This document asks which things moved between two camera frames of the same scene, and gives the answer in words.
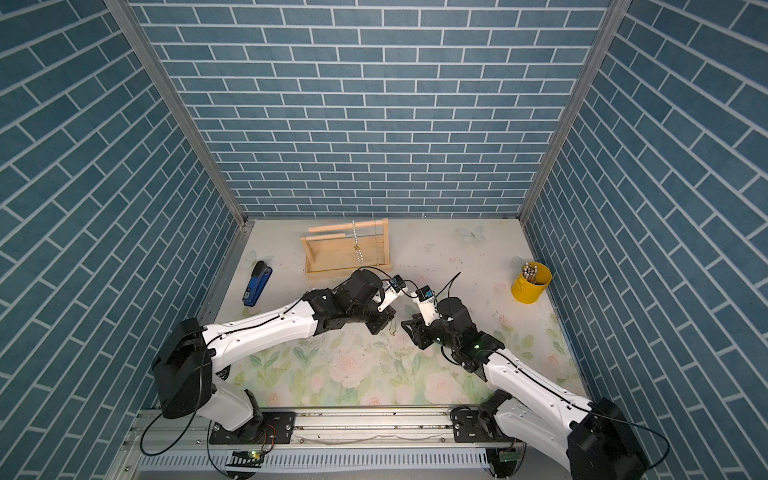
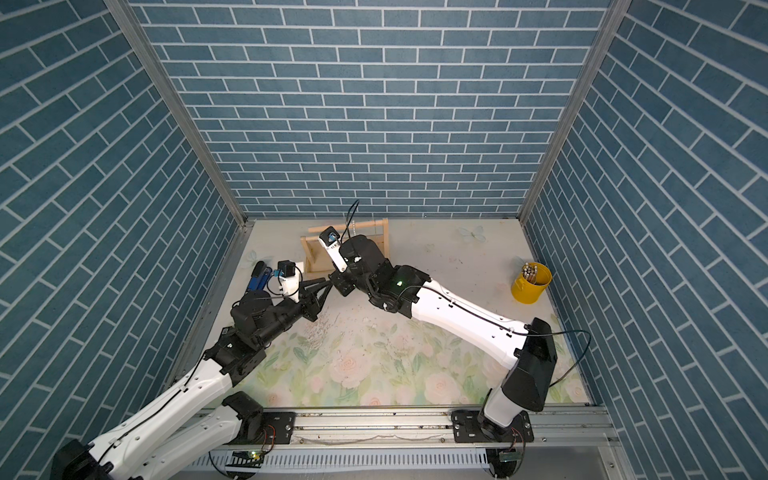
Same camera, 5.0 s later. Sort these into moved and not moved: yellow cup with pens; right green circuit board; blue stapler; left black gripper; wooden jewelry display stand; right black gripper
Moved: left black gripper; right black gripper
Not moved: wooden jewelry display stand; blue stapler; yellow cup with pens; right green circuit board
